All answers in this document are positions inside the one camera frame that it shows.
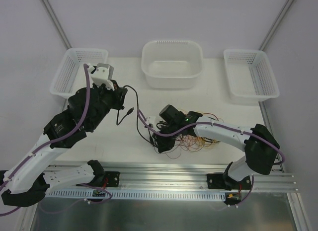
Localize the left aluminium frame post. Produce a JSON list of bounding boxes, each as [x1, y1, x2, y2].
[[40, 0, 72, 50]]

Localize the left white perforated basket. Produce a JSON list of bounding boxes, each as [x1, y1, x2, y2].
[[50, 48, 108, 99]]

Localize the right aluminium frame post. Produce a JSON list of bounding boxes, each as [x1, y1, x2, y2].
[[258, 0, 296, 51]]

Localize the white perforated basket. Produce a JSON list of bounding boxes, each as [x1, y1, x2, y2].
[[223, 49, 280, 105], [50, 48, 108, 99]]

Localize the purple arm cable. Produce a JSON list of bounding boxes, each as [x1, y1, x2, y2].
[[0, 63, 91, 216], [136, 109, 286, 164]]

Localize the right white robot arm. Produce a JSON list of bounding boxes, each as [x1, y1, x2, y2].
[[152, 105, 280, 190]]

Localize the thin coloured wires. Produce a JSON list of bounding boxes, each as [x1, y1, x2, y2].
[[159, 111, 226, 161]]

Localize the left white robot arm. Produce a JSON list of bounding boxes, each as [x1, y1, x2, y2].
[[0, 81, 128, 207]]

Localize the aluminium frame post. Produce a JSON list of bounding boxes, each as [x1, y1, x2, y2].
[[40, 0, 72, 50], [258, 0, 296, 51]]

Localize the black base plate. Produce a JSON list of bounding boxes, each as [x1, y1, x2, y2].
[[206, 173, 251, 191], [100, 171, 120, 188]]

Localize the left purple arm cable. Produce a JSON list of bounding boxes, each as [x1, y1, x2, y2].
[[0, 63, 91, 216]]

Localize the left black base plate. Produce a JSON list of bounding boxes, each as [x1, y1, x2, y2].
[[100, 171, 120, 188]]

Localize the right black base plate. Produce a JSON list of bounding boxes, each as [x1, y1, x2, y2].
[[206, 173, 251, 191]]

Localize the right white perforated basket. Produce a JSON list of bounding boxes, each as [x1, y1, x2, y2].
[[223, 49, 280, 105]]

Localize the white slotted cable duct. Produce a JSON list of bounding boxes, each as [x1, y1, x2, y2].
[[46, 188, 226, 202]]

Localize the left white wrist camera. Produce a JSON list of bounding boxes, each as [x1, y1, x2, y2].
[[90, 63, 115, 90]]

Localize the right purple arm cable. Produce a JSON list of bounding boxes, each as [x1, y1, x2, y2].
[[136, 109, 286, 164]]

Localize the black USB cable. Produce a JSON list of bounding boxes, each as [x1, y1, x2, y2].
[[115, 85, 159, 149]]

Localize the aluminium mounting rail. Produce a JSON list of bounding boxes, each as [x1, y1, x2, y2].
[[29, 163, 298, 193]]

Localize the white centre plastic tub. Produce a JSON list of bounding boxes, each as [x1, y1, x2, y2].
[[141, 40, 204, 89]]

